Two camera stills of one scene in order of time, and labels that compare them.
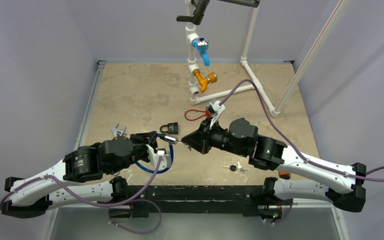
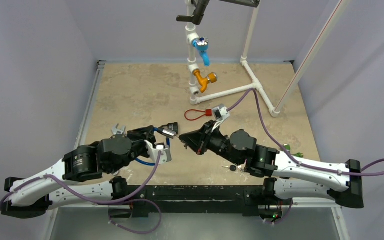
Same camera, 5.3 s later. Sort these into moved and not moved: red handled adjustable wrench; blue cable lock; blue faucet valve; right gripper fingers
Moved: blue cable lock
Not moved: blue faucet valve; red handled adjustable wrench; right gripper fingers
